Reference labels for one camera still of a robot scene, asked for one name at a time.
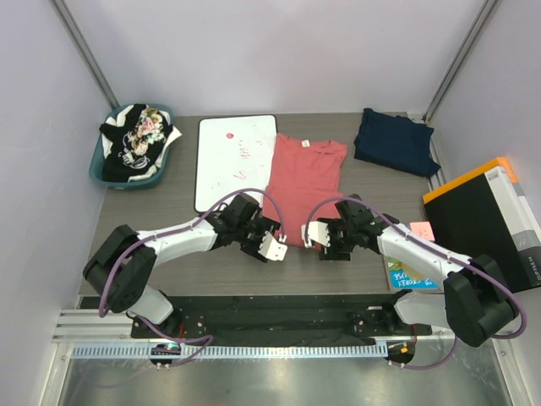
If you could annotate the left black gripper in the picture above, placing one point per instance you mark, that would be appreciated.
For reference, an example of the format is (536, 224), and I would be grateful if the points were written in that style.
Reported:
(265, 225)

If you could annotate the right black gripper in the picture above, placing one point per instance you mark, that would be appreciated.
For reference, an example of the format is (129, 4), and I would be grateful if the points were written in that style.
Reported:
(335, 252)

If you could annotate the red t shirt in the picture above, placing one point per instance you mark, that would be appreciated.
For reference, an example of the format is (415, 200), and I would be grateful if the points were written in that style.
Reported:
(303, 173)

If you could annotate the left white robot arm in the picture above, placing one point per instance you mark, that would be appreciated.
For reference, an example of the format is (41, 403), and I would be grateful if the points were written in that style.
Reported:
(120, 269)

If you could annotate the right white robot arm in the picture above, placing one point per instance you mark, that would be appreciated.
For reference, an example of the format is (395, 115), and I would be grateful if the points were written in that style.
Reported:
(473, 301)

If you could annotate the blue illustrated book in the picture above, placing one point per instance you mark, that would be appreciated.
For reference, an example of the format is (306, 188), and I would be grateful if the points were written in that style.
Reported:
(401, 276)

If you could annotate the pink power adapter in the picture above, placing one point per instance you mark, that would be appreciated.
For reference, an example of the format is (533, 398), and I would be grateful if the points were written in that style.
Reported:
(423, 230)

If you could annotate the white board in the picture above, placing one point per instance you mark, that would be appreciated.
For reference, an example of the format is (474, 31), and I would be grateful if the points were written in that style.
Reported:
(233, 153)

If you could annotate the folded navy t shirt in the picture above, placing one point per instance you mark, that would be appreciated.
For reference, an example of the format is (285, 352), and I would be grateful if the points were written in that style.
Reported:
(395, 142)

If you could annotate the black orange box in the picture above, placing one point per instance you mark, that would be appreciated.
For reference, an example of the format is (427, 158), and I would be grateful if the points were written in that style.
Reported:
(485, 212)

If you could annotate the black floral t shirt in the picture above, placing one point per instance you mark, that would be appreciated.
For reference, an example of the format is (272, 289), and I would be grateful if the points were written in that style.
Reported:
(135, 143)

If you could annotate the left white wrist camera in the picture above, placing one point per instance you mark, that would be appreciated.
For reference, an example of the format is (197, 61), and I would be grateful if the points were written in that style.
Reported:
(271, 249)

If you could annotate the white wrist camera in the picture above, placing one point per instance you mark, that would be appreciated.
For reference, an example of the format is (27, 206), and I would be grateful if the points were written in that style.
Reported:
(314, 233)
(271, 249)

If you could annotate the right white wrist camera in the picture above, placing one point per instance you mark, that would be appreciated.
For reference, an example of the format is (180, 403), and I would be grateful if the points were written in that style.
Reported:
(314, 233)

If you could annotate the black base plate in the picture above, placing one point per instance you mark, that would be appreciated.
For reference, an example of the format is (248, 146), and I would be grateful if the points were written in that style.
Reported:
(288, 320)

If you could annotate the aluminium frame rail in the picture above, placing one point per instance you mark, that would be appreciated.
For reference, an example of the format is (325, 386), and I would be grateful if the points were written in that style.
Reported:
(122, 337)

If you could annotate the right aluminium corner post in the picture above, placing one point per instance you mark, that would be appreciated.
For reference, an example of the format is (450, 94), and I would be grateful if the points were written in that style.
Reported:
(480, 22)

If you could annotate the aluminium corner post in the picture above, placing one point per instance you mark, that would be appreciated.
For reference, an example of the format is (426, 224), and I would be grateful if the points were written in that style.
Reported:
(480, 22)
(69, 23)

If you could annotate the left aluminium corner post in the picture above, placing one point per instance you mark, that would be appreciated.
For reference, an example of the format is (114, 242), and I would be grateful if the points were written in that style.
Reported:
(69, 23)

